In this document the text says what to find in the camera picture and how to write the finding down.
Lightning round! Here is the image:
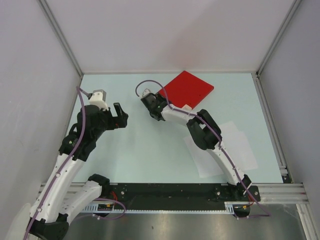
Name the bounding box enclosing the red black folder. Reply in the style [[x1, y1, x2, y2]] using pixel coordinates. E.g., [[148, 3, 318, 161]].
[[164, 71, 215, 109]]

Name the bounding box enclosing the white paper sheet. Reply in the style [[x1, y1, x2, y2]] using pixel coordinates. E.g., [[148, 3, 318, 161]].
[[219, 121, 258, 172], [183, 136, 223, 179]]

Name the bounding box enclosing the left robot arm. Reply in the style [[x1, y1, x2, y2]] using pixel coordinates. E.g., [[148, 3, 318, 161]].
[[5, 102, 129, 240]]

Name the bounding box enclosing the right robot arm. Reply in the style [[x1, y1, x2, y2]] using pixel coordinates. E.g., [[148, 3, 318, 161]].
[[140, 89, 252, 201]]

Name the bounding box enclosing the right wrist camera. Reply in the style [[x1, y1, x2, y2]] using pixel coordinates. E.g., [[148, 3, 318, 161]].
[[141, 88, 152, 98]]

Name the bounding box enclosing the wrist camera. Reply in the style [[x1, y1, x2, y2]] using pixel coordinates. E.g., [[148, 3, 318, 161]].
[[89, 89, 109, 111], [141, 88, 152, 98]]

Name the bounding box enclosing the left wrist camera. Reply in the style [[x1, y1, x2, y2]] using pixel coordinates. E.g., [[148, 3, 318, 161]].
[[89, 89, 109, 111]]

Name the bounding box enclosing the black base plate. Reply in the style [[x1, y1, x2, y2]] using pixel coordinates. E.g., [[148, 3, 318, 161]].
[[101, 183, 252, 210]]

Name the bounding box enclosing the slotted cable duct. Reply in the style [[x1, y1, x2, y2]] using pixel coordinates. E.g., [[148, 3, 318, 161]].
[[80, 202, 251, 217]]

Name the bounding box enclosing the right side aluminium rail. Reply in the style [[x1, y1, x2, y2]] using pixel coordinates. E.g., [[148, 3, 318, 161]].
[[251, 72, 292, 183]]

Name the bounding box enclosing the aluminium rail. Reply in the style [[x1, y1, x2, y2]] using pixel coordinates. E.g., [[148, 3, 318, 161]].
[[251, 72, 292, 183], [37, 182, 307, 205]]

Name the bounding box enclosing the left aluminium frame post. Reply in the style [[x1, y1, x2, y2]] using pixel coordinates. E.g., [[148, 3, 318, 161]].
[[37, 0, 84, 79]]

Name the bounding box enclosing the aluminium frame post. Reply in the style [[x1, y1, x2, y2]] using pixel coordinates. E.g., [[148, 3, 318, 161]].
[[255, 0, 303, 76], [37, 0, 84, 79]]

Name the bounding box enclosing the aluminium front rail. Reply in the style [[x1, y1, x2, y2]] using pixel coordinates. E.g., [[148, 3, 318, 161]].
[[37, 182, 307, 205]]

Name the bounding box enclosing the right aluminium frame post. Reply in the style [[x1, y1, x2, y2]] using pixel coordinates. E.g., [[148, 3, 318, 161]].
[[255, 0, 303, 76]]

